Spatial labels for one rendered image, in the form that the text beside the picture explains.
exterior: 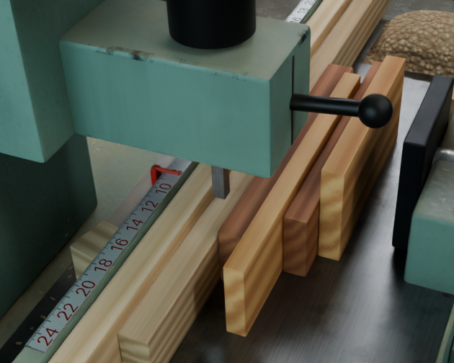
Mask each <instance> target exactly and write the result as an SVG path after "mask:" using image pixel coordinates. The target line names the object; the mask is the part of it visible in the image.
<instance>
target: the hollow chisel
mask: <svg viewBox="0 0 454 363"><path fill-rule="evenodd" d="M211 174H212V187H213V197H217V198H221V199H225V198H226V197H227V196H228V194H229V192H230V184H229V169H224V168H221V167H217V166H211Z"/></svg>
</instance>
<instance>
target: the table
mask: <svg viewBox="0 0 454 363"><path fill-rule="evenodd" d="M386 22H390V20H389V19H381V20H380V21H379V23H378V25H377V26H376V28H375V29H374V31H373V33H372V35H371V36H370V37H369V39H368V41H367V42H366V44H365V46H364V47H363V49H362V50H361V52H360V54H359V55H358V57H357V59H356V60H355V62H354V63H353V65H352V67H351V68H353V73H354V74H359V75H361V79H360V83H362V80H363V79H364V78H365V75H366V74H367V72H368V71H369V69H370V67H371V66H372V65H371V64H366V63H363V61H364V60H365V57H366V56H367V54H368V53H369V51H370V49H371V48H372V46H373V44H374V42H375V41H376V39H377V38H378V36H379V34H380V32H381V31H382V29H383V28H384V26H385V24H386ZM433 77H434V76H433V75H428V74H424V73H416V72H412V71H404V84H403V91H402V98H401V111H400V118H399V131H398V137H397V139H396V142H395V144H394V146H393V148H392V150H391V152H390V154H389V157H388V159H387V161H386V163H385V165H384V167H383V170H382V172H381V173H380V176H379V177H378V180H377V182H376V184H375V186H374V188H373V190H372V192H371V194H370V196H369V199H368V201H367V203H366V205H365V207H364V209H363V211H362V214H361V216H360V218H359V220H358V221H357V224H356V226H355V229H354V230H353V232H352V235H351V236H350V239H349V241H348V243H347V245H346V247H345V249H344V251H343V254H342V256H341V258H340V260H339V261H337V260H333V259H328V258H325V257H323V256H319V255H318V254H317V255H316V258H315V259H314V261H313V263H312V265H311V268H310V269H309V271H308V273H307V275H306V277H302V276H298V275H296V274H291V273H288V272H284V271H283V269H282V271H281V273H280V276H279V277H278V278H277V281H276V283H275V285H274V286H273V288H272V290H271V292H270V294H269V295H268V297H267V299H266V301H265V302H264V305H263V306H262V309H261V310H260V312H259V314H258V316H257V318H256V319H255V321H254V323H253V325H252V327H251V328H250V330H249V332H248V334H247V335H246V336H240V335H238V334H235V333H231V332H228V331H227V330H226V306H225V293H224V281H222V280H221V279H220V280H219V282H218V284H217V285H216V286H215V289H214V290H213V292H212V293H211V295H210V297H209V298H208V300H207V302H206V303H205V304H204V306H203V308H202V310H201V311H200V313H199V314H198V316H197V317H196V319H195V321H194V323H193V324H192V326H191V327H190V329H189V331H188V332H187V334H186V336H185V337H184V338H183V340H182V342H181V344H180V345H179V347H178V348H177V350H176V351H175V353H174V355H173V357H172V358H171V360H170V361H169V363H454V295H452V294H450V297H447V296H444V295H442V293H443V292H441V291H438V290H433V289H430V288H427V287H422V286H419V285H415V284H411V283H408V282H406V281H404V270H405V264H406V254H407V250H405V249H402V248H396V247H393V246H392V236H393V224H394V217H395V211H396V198H397V191H398V185H399V173H400V166H401V154H402V147H403V142H404V139H405V137H406V135H407V133H408V131H409V128H410V127H411V124H412V122H413V120H414V118H415V116H416V114H417V111H418V109H419V107H420V105H421V103H422V100H423V98H424V96H425V94H426V92H427V90H428V88H429V85H430V83H431V81H432V79H433Z"/></svg>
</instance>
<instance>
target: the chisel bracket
mask: <svg viewBox="0 0 454 363"><path fill-rule="evenodd" d="M59 47H60V52H61V59H62V63H63V70H64V75H65V79H66V86H67V91H68V98H69V103H70V107H71V114H72V119H73V123H74V130H75V133H76V134H79V135H85V136H88V137H91V138H97V139H100V140H106V141H109V142H113V143H119V144H122V145H127V146H131V147H134V148H140V149H143V150H147V151H153V152H156V153H161V154H165V155H168V156H173V157H177V158H183V159H187V160H190V161H195V162H199V163H204V164H207V165H211V166H217V167H221V168H224V169H229V170H233V171H238V172H241V173H245V174H251V175H254V176H260V177H263V178H270V177H271V176H272V175H273V174H274V172H275V171H276V169H277V167H278V166H279V165H280V163H281V161H282V160H283V158H284V157H285V155H286V153H287V152H288V150H289V149H290V147H291V145H292V144H293V142H294V141H295V139H296V138H297V137H298V134H299V133H300V131H301V130H302V129H303V126H304V125H305V124H306V122H307V120H308V112H301V111H293V110H290V99H291V97H292V95H294V94H305V95H309V82H310V56H311V28H310V26H308V25H307V24H301V23H296V22H288V21H283V20H278V19H270V18H266V17H257V16H256V31H255V33H254V34H253V35H252V36H251V37H250V38H249V39H248V40H246V41H244V42H242V43H240V44H238V45H235V46H231V47H228V48H220V49H198V48H191V47H187V46H185V45H182V44H180V43H178V42H176V41H175V40H174V39H173V38H172V37H171V35H170V34H169V23H168V14H167V6H166V1H161V0H105V1H103V2H102V3H101V4H100V5H99V6H98V7H96V8H95V9H94V10H93V11H91V12H90V13H89V14H88V15H86V16H85V18H83V19H82V20H81V21H80V22H78V23H77V24H76V25H74V26H73V27H72V28H71V29H70V30H69V31H68V32H66V33H65V34H64V35H62V36H61V38H60V40H59Z"/></svg>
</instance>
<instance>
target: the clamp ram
mask: <svg viewBox="0 0 454 363"><path fill-rule="evenodd" d="M453 87H454V78H451V77H447V76H439V75H434V77H433V79H432V81H431V83H430V85H429V88H428V90H427V92H426V94H425V96H424V98H423V100H422V103H421V105H420V107H419V109H418V111H417V114H416V116H415V118H414V120H413V122H412V124H411V127H410V128H409V131H408V133H407V135H406V137H405V139H404V142H403V147H402V154H401V166H400V173H399V185H398V191H397V198H396V211H395V217H394V224H393V236H392V246H393V247H396V248H402V249H405V250H407V248H408V242H409V231H410V225H411V215H412V213H413V211H414V208H415V205H416V203H417V200H418V198H419V195H420V193H421V190H422V187H423V186H424V183H425V181H426V178H427V175H428V173H429V170H430V168H431V166H432V164H433V163H434V161H437V160H442V161H448V162H452V163H454V150H452V149H448V148H441V147H439V146H440V143H441V141H442V138H443V135H444V134H445V131H446V128H447V126H448V120H449V116H450V106H451V102H452V96H453Z"/></svg>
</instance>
